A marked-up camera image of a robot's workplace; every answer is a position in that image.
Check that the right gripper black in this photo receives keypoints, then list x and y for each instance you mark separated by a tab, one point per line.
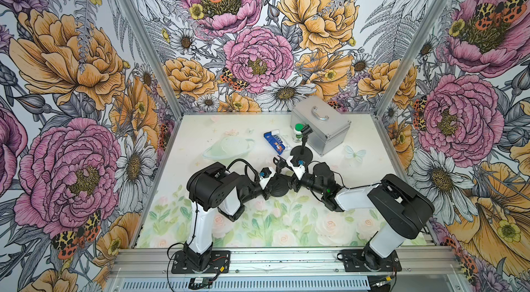
295	183

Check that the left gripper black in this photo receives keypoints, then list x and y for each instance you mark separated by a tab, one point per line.
267	190

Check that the black round stand base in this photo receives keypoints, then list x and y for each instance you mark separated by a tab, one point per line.
302	155

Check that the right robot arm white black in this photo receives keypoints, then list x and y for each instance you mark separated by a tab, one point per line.
404	209

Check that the white bottle green cap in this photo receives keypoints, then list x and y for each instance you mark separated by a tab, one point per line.
297	132

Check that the blue white bandage packet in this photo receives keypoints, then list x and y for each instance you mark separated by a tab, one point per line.
277	143

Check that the silver aluminium first aid case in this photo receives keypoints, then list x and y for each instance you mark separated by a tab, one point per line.
328	125

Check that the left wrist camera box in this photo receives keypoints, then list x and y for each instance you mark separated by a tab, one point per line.
265	174

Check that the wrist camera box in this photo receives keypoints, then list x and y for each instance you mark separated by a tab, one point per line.
297	166
265	174

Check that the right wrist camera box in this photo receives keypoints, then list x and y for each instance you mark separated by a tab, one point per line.
297	166

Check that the white perforated cable tray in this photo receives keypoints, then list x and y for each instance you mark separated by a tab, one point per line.
271	283

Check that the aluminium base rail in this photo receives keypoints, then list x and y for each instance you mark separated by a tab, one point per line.
262	262

